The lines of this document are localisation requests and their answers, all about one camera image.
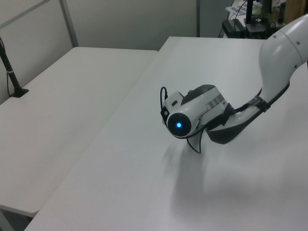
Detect black cable strap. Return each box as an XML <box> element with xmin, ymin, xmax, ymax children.
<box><xmin>252</xmin><ymin>96</ymin><xmax>270</xmax><ymax>112</ymax></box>

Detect brown wooden board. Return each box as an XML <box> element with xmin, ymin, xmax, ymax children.
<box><xmin>283</xmin><ymin>0</ymin><xmax>308</xmax><ymax>24</ymax></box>

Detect black equipment box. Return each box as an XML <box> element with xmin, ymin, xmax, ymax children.
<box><xmin>221</xmin><ymin>19</ymin><xmax>246</xmax><ymax>37</ymax></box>

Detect white side table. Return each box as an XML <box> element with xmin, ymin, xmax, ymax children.
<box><xmin>0</xmin><ymin>46</ymin><xmax>159</xmax><ymax>217</ymax></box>

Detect printed white papers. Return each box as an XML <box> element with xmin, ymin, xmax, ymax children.
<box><xmin>225</xmin><ymin>5</ymin><xmax>246</xmax><ymax>15</ymax></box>

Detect short black wrist cable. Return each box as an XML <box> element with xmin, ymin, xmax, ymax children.
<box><xmin>159</xmin><ymin>87</ymin><xmax>169</xmax><ymax>121</ymax></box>

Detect black monitor stand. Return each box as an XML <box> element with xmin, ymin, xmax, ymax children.
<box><xmin>244</xmin><ymin>0</ymin><xmax>270</xmax><ymax>33</ymax></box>

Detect black pole stand with base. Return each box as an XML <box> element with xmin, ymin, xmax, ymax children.
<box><xmin>0</xmin><ymin>36</ymin><xmax>29</xmax><ymax>98</ymax></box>

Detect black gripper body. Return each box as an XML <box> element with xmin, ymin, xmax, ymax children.
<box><xmin>220</xmin><ymin>102</ymin><xmax>235</xmax><ymax>126</ymax></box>

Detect grey partition post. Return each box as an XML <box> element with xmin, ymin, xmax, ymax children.
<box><xmin>195</xmin><ymin>0</ymin><xmax>202</xmax><ymax>38</ymax></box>
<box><xmin>59</xmin><ymin>0</ymin><xmax>80</xmax><ymax>48</ymax></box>

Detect black cable along robot arm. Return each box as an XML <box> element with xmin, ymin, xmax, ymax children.
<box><xmin>186</xmin><ymin>81</ymin><xmax>292</xmax><ymax>154</ymax></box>

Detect thin black cable on pole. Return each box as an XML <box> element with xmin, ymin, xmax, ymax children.
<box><xmin>0</xmin><ymin>37</ymin><xmax>13</xmax><ymax>97</ymax></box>

